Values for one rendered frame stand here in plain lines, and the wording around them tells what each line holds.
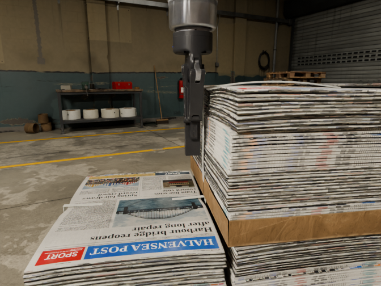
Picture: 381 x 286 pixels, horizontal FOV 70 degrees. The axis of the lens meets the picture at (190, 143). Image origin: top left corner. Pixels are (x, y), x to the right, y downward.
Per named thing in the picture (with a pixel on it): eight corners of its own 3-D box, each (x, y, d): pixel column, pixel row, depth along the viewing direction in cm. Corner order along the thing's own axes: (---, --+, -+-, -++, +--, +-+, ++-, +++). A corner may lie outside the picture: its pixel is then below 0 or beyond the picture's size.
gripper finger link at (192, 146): (199, 121, 55) (200, 121, 54) (199, 154, 56) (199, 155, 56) (185, 121, 54) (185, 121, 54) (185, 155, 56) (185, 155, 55)
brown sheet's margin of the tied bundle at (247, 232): (204, 201, 54) (205, 180, 53) (335, 192, 58) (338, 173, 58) (227, 248, 39) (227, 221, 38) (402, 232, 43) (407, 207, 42)
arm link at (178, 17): (211, 7, 55) (210, 38, 56) (166, 4, 53) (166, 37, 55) (223, -8, 46) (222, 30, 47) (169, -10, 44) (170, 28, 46)
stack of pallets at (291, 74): (292, 119, 780) (296, 72, 751) (321, 123, 701) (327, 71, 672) (258, 122, 714) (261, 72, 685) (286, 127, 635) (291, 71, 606)
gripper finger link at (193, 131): (197, 113, 54) (199, 114, 51) (196, 138, 55) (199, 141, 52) (189, 113, 53) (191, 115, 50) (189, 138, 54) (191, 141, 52)
